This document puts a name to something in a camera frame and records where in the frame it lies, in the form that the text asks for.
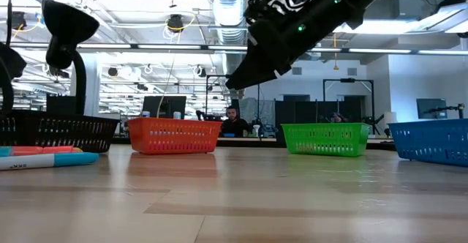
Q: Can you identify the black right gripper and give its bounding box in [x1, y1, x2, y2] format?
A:
[225, 0, 358, 90]

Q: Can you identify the blue plastic mesh basket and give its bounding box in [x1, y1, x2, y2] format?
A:
[387, 118, 468, 168]

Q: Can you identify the black partition panel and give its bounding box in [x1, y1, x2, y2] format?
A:
[274, 95, 363, 138]

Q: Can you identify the orange highlighter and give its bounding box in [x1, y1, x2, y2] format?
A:
[10, 145, 84, 155]

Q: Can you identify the blue highlighter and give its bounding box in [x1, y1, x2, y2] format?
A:
[0, 152, 100, 172]

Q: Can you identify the hanging yellow cord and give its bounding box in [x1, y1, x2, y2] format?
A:
[332, 32, 340, 71]

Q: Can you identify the black ceiling cable reel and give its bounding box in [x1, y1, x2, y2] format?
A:
[5, 10, 29, 31]
[166, 13, 186, 34]

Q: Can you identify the gooseneck desk lamp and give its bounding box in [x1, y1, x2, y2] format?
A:
[41, 0, 101, 116]

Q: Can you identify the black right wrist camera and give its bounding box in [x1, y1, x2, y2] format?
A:
[244, 0, 284, 24]

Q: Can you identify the black computer monitor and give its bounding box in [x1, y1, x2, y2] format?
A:
[141, 95, 188, 120]
[45, 94, 77, 118]

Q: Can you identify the silver ventilation duct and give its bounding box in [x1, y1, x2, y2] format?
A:
[207, 0, 255, 76]

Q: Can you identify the black wall monitor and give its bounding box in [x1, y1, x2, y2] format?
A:
[415, 97, 448, 120]

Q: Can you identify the orange plastic mesh basket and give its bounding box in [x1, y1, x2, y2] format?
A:
[127, 117, 223, 155]

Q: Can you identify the black plastic mesh basket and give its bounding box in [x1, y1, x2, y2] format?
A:
[0, 110, 121, 154]

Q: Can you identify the thin black stand frame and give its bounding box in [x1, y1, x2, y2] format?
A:
[322, 77, 377, 136]

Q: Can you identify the person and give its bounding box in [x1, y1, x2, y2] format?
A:
[220, 105, 252, 138]
[328, 111, 349, 124]

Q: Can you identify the green plastic mesh basket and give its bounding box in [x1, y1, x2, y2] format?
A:
[281, 121, 371, 158]

